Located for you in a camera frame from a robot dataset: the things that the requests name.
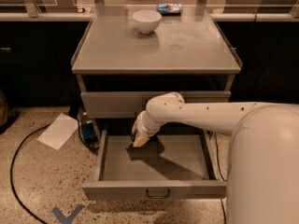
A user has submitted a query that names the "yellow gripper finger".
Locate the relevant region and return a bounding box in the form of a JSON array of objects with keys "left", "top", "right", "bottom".
[
  {"left": 131, "top": 121, "right": 139, "bottom": 137},
  {"left": 133, "top": 133, "right": 150, "bottom": 147}
]

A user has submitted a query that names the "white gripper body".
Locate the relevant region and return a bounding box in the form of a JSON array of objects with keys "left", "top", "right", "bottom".
[{"left": 135, "top": 111, "right": 163, "bottom": 137}]

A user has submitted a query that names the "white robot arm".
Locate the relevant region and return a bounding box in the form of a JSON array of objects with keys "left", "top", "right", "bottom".
[{"left": 132, "top": 92, "right": 299, "bottom": 224}]

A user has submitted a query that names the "open lower grey drawer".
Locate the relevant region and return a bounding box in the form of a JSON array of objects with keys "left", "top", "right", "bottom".
[{"left": 82, "top": 130, "right": 226, "bottom": 201}]

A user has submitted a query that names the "closed upper grey drawer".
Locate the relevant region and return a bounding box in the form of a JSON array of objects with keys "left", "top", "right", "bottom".
[{"left": 81, "top": 91, "right": 231, "bottom": 119}]

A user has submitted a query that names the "grey metal drawer cabinet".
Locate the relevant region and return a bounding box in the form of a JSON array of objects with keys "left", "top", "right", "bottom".
[{"left": 70, "top": 5, "right": 244, "bottom": 136}]

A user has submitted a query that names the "blue power box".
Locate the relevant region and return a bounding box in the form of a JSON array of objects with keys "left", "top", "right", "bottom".
[{"left": 81, "top": 123, "right": 97, "bottom": 144}]

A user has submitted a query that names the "white paper sheet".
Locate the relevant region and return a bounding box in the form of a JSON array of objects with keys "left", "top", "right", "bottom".
[{"left": 37, "top": 113, "right": 78, "bottom": 150}]

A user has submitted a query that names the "white ceramic bowl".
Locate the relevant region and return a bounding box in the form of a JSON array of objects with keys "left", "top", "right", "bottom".
[{"left": 133, "top": 10, "right": 162, "bottom": 34}]

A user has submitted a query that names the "blue tape floor marker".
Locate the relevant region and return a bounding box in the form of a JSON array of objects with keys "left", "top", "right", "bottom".
[{"left": 50, "top": 204, "right": 86, "bottom": 224}]

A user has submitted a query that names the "blue white snack packet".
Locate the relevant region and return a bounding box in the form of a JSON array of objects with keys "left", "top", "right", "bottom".
[{"left": 157, "top": 3, "right": 183, "bottom": 15}]

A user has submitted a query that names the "black floor cable right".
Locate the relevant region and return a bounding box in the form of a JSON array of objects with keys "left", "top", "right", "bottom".
[{"left": 213, "top": 132, "right": 228, "bottom": 224}]

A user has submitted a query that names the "black floor cable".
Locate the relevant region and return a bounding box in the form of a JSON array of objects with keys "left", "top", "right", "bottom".
[
  {"left": 213, "top": 132, "right": 228, "bottom": 224},
  {"left": 8, "top": 123, "right": 52, "bottom": 224}
]

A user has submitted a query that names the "black floor cable left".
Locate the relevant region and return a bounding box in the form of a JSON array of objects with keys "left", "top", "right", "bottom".
[{"left": 8, "top": 123, "right": 52, "bottom": 224}]

